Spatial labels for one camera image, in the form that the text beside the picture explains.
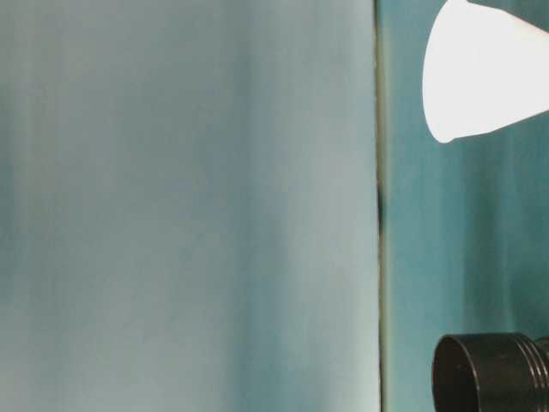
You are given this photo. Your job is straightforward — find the blue-green table cloth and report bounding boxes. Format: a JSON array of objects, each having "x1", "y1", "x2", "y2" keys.
[{"x1": 375, "y1": 0, "x2": 549, "y2": 412}]

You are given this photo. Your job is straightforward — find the black cup holder red handle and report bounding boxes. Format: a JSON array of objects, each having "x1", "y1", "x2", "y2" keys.
[{"x1": 431, "y1": 332, "x2": 549, "y2": 412}]

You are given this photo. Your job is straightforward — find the white paper cup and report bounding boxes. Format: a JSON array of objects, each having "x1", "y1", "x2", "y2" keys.
[{"x1": 422, "y1": 0, "x2": 549, "y2": 144}]

